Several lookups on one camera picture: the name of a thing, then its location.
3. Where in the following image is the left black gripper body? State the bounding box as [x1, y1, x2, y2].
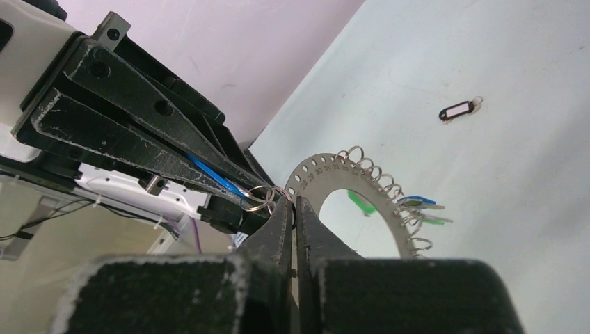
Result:
[11, 11, 225, 182]

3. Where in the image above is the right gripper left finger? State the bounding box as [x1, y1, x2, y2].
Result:
[50, 199, 293, 333]

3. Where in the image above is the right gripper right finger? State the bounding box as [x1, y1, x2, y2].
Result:
[296, 196, 524, 333]

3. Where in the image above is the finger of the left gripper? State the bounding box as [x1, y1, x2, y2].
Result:
[62, 38, 264, 196]
[29, 88, 268, 205]

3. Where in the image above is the green key tag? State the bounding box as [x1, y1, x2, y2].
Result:
[346, 190, 377, 216]
[422, 216, 453, 225]

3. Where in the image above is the blue key tag top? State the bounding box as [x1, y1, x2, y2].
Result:
[186, 154, 246, 198]

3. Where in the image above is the blue key tag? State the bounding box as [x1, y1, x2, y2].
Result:
[396, 196, 445, 209]
[186, 154, 246, 198]

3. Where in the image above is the large toothed metal keyring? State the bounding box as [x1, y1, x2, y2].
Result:
[285, 145, 433, 258]

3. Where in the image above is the black key tag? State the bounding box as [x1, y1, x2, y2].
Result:
[438, 96, 484, 123]

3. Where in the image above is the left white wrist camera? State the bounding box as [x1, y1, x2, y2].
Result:
[0, 0, 211, 222]

